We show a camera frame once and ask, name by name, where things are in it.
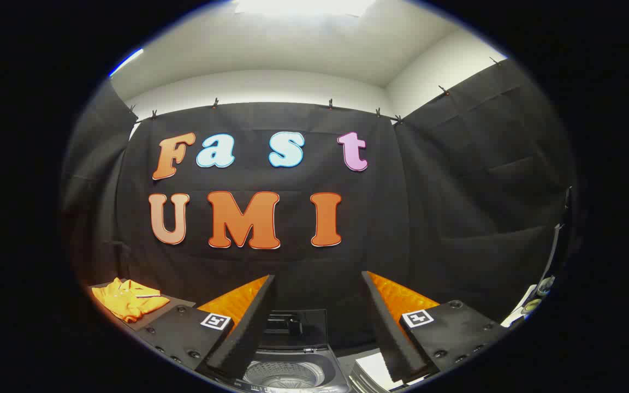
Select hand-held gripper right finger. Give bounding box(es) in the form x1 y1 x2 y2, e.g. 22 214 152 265
362 271 512 384

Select dark glass washing machine lid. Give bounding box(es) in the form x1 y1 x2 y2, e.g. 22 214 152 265
264 309 329 351

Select grey side table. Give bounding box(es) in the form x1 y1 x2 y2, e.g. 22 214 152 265
88 279 198 332

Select orange polo shirt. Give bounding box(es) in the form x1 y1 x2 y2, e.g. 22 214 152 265
92 277 170 323

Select ceiling light panel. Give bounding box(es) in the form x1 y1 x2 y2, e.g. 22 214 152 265
233 0 376 17

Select grey washing machine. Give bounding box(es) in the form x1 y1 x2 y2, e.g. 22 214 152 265
226 345 354 393

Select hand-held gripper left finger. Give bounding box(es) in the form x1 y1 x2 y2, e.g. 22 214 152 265
139 275 276 381

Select row of black cloth clips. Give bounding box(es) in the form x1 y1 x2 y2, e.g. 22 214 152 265
128 55 503 123

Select dark upright stand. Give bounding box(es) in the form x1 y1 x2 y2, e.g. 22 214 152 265
533 186 574 306

